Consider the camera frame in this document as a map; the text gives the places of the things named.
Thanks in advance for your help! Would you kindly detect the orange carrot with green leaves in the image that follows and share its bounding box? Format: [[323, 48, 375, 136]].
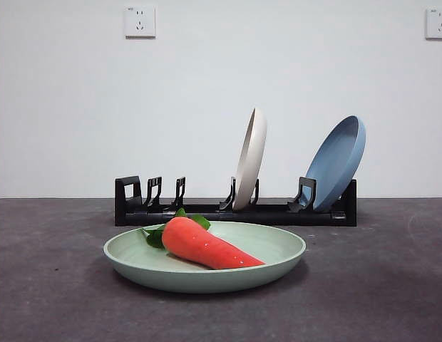
[[140, 207, 267, 270]]

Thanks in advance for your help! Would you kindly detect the green plate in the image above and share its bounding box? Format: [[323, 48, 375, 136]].
[[102, 220, 307, 294]]

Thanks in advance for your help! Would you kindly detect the beige plate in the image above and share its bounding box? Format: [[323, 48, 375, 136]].
[[232, 107, 268, 212]]

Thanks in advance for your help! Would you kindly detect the black plate rack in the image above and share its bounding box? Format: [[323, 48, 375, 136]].
[[114, 175, 358, 227]]

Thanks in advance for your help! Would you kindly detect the blue plate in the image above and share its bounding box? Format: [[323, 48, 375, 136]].
[[304, 114, 367, 212]]

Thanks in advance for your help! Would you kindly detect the white wall socket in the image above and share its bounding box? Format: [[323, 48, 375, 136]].
[[424, 7, 442, 41], [124, 5, 157, 39]]

